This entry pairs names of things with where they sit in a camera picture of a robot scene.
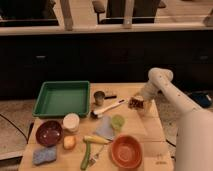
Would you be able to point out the orange red bowl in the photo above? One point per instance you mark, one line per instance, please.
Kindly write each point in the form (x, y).
(126, 152)

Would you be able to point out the white round container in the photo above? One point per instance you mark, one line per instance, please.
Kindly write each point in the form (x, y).
(71, 122)

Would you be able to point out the dark maroon bowl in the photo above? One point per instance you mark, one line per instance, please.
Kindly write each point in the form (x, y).
(49, 133)

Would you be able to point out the white handled dish brush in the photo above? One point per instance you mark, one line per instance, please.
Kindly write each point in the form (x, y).
(98, 113)

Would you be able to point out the blue sponge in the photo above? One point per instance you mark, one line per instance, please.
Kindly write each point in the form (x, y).
(44, 155)

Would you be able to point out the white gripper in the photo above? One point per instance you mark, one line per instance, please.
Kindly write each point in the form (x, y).
(148, 92)

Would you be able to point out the green cucumber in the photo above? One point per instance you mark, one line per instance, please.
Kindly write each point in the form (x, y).
(86, 157)

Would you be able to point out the yellow orange fruit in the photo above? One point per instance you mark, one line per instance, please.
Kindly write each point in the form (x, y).
(69, 142)

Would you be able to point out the metal measuring cup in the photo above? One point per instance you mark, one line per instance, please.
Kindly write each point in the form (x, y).
(101, 96)

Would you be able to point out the dark office chair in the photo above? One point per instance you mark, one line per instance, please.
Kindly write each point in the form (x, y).
(127, 11)

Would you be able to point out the light green cup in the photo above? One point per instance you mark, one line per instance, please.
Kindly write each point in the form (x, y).
(117, 122)

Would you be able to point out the metal fork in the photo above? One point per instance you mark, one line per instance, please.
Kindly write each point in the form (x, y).
(95, 157)

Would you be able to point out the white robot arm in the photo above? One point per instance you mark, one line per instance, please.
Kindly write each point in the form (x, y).
(194, 142)

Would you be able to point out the dark red grape bunch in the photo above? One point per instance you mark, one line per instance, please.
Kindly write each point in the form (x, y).
(135, 104)

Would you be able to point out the dark cabinet counter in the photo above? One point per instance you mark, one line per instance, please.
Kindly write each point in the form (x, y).
(26, 61)

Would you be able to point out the green plastic tray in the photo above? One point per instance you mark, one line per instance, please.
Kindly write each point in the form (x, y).
(58, 98)

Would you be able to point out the grey blue cloth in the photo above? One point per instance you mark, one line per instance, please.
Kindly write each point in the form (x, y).
(105, 129)

